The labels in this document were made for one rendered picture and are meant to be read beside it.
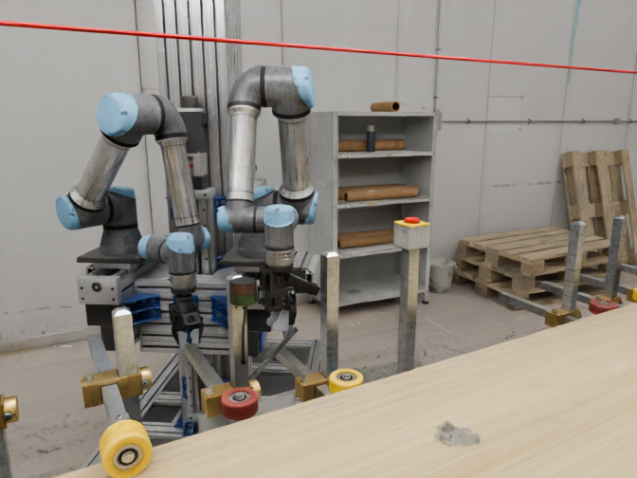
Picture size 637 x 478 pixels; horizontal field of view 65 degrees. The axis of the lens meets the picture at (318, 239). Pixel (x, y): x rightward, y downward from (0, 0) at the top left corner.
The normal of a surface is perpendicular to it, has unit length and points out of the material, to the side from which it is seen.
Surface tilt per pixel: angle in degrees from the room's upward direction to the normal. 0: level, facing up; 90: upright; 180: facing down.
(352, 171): 90
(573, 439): 0
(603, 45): 90
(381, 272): 90
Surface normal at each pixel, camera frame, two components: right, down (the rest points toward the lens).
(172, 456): 0.00, -0.97
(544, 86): 0.43, 0.21
